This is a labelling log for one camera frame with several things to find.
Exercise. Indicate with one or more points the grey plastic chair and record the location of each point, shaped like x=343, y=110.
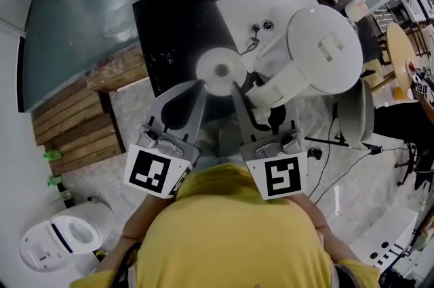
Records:
x=356, y=114

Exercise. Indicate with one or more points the white smart toilet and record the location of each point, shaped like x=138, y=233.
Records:
x=61, y=239

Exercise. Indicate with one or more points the white round kettle base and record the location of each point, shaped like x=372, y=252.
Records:
x=208, y=71

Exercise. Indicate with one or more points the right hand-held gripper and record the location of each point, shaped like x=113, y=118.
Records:
x=281, y=178

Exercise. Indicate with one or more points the small black device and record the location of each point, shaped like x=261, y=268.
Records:
x=314, y=153

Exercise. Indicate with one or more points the person's grey trousers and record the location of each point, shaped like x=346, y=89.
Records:
x=207, y=147

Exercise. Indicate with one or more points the round wooden table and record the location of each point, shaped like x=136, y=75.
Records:
x=401, y=56

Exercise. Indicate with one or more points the black chair wheel base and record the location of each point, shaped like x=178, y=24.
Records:
x=413, y=164

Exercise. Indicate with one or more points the white panel with holes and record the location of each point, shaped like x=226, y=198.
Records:
x=383, y=239

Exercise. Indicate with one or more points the white ceramic sink basin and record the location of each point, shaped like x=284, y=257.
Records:
x=244, y=12

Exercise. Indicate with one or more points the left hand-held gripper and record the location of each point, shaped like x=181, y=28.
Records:
x=149, y=171

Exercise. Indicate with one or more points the rough wooden beam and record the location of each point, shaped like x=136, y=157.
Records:
x=115, y=71

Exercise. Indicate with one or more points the dark glass bottle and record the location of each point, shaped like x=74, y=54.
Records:
x=64, y=196

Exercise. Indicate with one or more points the white electric kettle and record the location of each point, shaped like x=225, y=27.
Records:
x=322, y=53

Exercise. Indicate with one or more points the person's right forearm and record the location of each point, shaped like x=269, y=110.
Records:
x=318, y=219

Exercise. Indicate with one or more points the green plastic bottle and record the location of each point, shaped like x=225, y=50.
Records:
x=55, y=180
x=52, y=154

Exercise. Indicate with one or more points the person's yellow shirt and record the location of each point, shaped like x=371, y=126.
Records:
x=230, y=236

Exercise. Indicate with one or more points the person's left forearm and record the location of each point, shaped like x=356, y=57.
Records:
x=139, y=222

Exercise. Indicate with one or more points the wooden stool frame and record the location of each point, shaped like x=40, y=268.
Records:
x=378, y=76

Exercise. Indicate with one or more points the white ceramic tank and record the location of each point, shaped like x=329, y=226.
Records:
x=84, y=263

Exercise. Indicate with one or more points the beige cup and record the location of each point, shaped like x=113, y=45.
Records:
x=356, y=9

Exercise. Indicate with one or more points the wooden plank platform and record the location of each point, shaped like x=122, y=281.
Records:
x=74, y=134

